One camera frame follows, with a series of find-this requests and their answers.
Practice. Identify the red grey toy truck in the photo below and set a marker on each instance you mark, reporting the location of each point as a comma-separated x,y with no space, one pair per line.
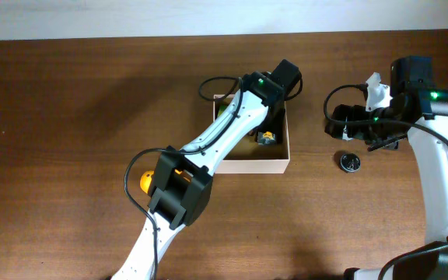
266,138

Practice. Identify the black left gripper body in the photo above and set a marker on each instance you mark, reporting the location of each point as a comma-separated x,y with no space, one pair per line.
275,117

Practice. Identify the multicoloured puzzle cube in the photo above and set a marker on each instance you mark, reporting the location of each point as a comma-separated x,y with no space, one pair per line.
221,110

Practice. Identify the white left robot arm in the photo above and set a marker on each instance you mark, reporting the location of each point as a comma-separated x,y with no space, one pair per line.
180,186

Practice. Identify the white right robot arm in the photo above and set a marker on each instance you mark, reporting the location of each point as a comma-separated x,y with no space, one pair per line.
428,138

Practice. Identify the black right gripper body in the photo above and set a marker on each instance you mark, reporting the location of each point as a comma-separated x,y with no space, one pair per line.
378,135

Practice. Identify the orange toy animal figure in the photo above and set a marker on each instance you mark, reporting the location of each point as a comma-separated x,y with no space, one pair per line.
146,178

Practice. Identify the black round fan wheel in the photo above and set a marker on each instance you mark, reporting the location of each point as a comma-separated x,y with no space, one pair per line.
350,162

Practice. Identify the pink cardboard box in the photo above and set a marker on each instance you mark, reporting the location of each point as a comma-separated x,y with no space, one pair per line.
237,150

